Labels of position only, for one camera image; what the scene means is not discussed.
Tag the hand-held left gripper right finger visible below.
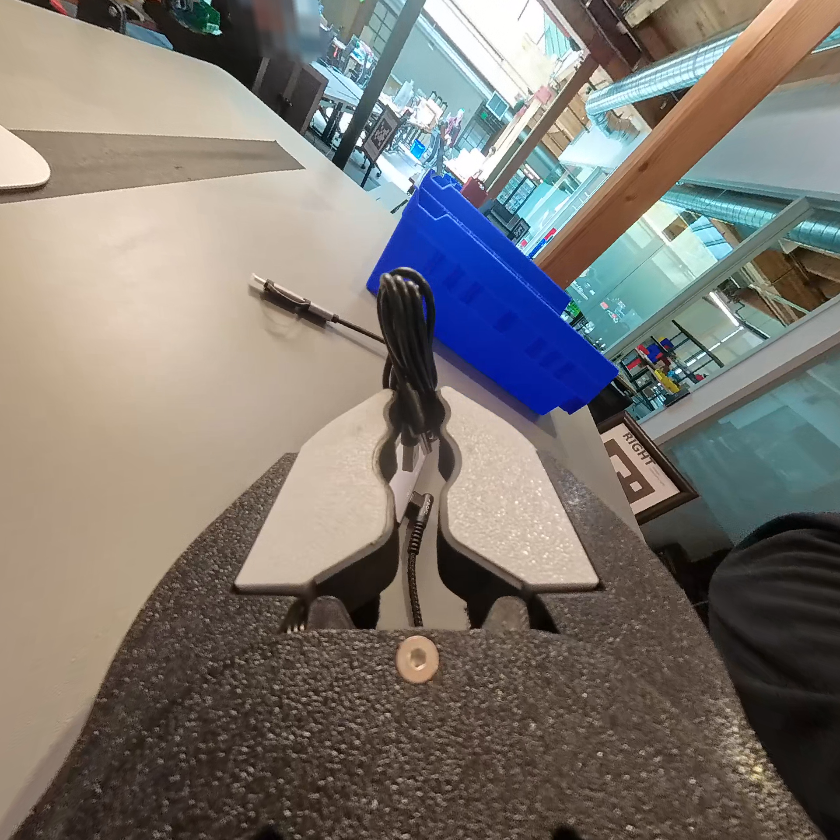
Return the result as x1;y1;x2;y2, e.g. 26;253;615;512
436;386;601;618

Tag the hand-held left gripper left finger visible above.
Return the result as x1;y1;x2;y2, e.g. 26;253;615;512
234;387;401;619

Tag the black braided usb-c cable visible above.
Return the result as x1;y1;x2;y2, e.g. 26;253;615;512
403;491;437;627

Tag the thin black cable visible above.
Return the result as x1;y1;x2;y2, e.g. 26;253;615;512
377;267;439;460

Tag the framed marker board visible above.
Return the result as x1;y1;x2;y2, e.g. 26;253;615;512
598;413;698;525

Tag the blue plastic bin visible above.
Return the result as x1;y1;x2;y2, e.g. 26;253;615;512
366;169;619;416

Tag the printed marker board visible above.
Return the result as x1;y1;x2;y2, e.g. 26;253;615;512
367;105;403;158

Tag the black light stand pole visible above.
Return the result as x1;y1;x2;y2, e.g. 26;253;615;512
331;0;427;168

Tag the grey usb connector with cable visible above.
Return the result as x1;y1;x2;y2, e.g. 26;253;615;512
249;272;385;343

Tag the wooden support post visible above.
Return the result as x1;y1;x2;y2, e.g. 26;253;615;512
535;0;840;290

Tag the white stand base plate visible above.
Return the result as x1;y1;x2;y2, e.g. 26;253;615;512
0;125;52;191

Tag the silver spiral air duct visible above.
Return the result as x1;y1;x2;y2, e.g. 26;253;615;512
586;26;840;122

